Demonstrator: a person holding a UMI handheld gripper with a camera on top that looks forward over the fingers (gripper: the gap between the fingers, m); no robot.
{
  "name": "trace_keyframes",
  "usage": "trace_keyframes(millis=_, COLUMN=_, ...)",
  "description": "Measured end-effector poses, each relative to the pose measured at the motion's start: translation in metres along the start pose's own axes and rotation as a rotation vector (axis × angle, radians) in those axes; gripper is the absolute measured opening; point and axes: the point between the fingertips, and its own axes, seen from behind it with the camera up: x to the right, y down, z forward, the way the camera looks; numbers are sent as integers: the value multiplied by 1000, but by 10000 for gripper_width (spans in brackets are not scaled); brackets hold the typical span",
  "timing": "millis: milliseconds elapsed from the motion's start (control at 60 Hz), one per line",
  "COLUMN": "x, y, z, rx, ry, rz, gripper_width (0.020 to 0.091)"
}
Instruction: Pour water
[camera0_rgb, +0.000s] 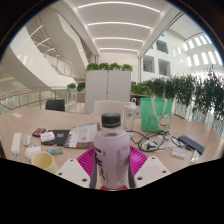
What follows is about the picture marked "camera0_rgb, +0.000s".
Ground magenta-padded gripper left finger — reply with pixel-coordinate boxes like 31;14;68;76
55;146;100;190

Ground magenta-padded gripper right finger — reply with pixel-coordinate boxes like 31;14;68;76
127;145;172;189

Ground purple drink bottle black cap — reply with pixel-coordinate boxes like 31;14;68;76
93;112;132;190

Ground small green tube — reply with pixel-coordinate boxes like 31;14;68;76
46;147;64;156

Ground white label sheet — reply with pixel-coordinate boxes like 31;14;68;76
171;146;188;160

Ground pale yellow mug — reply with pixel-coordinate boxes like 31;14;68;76
30;151;60;175

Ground black notebook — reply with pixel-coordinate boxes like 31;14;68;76
41;129;72;147

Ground printed booklet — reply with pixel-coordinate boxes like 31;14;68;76
63;121;101;149

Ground white card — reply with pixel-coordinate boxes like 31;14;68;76
39;131;56;144

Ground clear plastic packet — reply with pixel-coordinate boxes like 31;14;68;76
189;149;201;164

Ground white computer mouse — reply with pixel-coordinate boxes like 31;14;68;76
24;144;43;160

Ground small red and black box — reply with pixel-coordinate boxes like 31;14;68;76
31;127;47;138

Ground green tote bag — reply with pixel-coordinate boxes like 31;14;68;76
139;97;173;134

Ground clear plastic shaker bottle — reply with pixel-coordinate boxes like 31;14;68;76
123;97;138;132

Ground white power strip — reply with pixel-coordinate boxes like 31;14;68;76
10;132;22;156

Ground black chair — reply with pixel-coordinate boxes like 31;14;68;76
45;98;66;112

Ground white chair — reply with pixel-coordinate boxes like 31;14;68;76
93;100;126;117

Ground small planter with green plants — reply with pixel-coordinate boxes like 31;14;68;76
66;81;87;104

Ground glass balustrade railing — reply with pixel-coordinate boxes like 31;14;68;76
0;87;69;114

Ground white cabinet topped with plants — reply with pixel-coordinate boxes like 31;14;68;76
84;62;134;115

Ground row of green hedge planters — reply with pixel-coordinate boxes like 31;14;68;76
130;68;224;121

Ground ceiling light strips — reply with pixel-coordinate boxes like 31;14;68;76
77;1;162;54

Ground tangled black cables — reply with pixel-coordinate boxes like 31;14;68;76
128;129;181;153

